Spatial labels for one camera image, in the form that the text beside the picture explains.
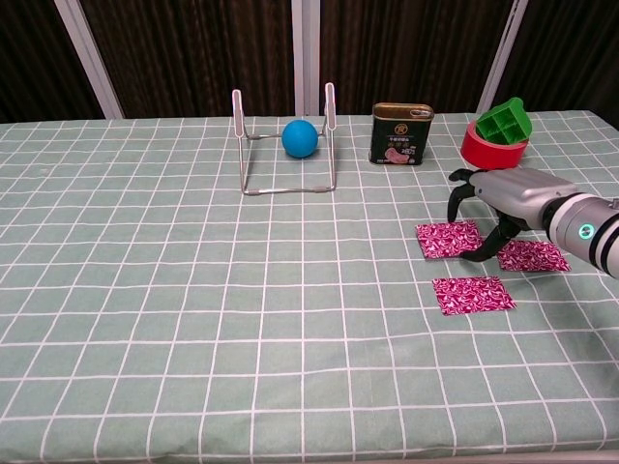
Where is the dark brown curtain panel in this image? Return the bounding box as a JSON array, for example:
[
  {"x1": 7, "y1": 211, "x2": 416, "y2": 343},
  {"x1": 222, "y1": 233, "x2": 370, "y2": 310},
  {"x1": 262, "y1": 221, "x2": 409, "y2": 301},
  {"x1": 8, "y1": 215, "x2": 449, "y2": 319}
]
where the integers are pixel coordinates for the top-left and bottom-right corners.
[
  {"x1": 318, "y1": 0, "x2": 516, "y2": 116},
  {"x1": 0, "y1": 0, "x2": 106, "y2": 125},
  {"x1": 497, "y1": 0, "x2": 619, "y2": 113},
  {"x1": 79, "y1": 0, "x2": 297, "y2": 119}
]

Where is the dark green meat can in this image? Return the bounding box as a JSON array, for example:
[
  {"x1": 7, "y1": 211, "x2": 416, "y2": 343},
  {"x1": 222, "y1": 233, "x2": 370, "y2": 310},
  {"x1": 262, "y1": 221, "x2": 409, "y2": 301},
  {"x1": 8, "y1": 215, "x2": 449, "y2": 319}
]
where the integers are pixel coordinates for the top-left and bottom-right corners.
[{"x1": 368, "y1": 101, "x2": 435, "y2": 167}]

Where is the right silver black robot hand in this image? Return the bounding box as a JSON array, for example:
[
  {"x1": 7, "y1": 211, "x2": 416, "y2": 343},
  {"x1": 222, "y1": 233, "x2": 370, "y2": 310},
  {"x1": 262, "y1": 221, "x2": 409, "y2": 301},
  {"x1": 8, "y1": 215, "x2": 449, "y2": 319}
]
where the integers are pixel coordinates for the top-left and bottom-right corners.
[{"x1": 448, "y1": 167, "x2": 579, "y2": 265}]

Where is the white partition post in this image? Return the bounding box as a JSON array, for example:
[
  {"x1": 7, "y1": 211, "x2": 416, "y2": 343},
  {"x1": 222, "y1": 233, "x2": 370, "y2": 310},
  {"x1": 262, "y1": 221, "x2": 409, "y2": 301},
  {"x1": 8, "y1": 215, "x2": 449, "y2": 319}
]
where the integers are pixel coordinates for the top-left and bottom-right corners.
[
  {"x1": 476, "y1": 0, "x2": 531, "y2": 113},
  {"x1": 52, "y1": 0, "x2": 125, "y2": 120},
  {"x1": 290, "y1": 0, "x2": 323, "y2": 117}
]

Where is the green plastic grid block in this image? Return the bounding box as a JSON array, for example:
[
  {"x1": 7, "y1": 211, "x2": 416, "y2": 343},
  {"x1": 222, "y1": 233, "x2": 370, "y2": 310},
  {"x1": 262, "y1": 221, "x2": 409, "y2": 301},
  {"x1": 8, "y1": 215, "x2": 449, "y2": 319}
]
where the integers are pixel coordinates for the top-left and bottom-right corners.
[{"x1": 475, "y1": 97, "x2": 535, "y2": 145}]

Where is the green checked tablecloth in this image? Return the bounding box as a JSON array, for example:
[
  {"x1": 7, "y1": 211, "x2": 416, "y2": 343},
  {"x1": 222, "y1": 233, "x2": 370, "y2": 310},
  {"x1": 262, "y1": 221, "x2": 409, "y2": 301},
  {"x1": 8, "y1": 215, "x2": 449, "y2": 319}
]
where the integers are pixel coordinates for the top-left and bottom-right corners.
[{"x1": 0, "y1": 109, "x2": 619, "y2": 460}]

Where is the metal wire stand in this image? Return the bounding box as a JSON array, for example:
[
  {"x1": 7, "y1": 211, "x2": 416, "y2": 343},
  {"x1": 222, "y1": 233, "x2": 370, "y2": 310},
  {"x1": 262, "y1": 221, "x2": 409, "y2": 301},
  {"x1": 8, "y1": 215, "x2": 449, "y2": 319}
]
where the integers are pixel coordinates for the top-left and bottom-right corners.
[{"x1": 230, "y1": 82, "x2": 339, "y2": 197}]

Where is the pink patterned pad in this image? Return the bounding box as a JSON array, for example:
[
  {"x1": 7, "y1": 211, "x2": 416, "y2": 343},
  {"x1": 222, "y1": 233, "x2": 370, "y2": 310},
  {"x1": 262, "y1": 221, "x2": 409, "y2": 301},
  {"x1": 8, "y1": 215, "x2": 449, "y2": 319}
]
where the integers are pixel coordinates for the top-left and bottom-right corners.
[
  {"x1": 496, "y1": 240, "x2": 573, "y2": 274},
  {"x1": 415, "y1": 219, "x2": 484, "y2": 261},
  {"x1": 431, "y1": 275, "x2": 517, "y2": 317}
]

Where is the blue ball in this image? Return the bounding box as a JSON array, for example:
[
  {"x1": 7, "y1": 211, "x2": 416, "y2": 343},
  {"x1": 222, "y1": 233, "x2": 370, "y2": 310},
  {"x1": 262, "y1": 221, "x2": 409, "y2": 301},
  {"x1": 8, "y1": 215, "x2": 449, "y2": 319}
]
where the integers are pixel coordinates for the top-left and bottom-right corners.
[{"x1": 281, "y1": 118, "x2": 319, "y2": 160}]

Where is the red tape roll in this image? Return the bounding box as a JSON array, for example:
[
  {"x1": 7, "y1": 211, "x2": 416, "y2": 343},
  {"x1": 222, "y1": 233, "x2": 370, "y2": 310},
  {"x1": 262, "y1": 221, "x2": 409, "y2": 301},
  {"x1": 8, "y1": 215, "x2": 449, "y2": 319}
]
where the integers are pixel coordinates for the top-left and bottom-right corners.
[{"x1": 459, "y1": 119, "x2": 529, "y2": 172}]

